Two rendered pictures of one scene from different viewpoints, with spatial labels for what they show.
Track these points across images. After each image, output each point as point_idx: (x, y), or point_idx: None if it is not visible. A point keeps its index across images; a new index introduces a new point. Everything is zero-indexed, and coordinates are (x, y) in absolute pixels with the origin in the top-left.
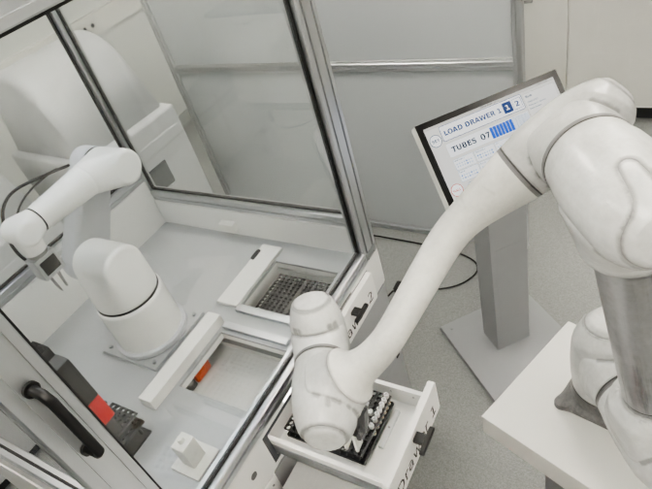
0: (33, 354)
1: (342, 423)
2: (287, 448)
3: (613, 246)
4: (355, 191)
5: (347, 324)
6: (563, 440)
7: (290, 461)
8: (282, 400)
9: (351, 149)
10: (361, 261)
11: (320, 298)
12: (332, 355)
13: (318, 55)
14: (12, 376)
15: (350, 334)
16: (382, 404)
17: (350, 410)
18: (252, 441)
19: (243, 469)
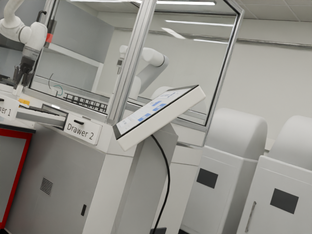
0: (49, 8)
1: (0, 20)
2: None
3: None
4: (123, 80)
5: (77, 124)
6: None
7: (38, 130)
8: (52, 104)
9: (133, 60)
10: (103, 115)
11: (39, 22)
12: (17, 16)
13: (144, 6)
14: (46, 8)
15: (74, 131)
16: (24, 104)
17: (2, 21)
18: (41, 97)
19: (36, 100)
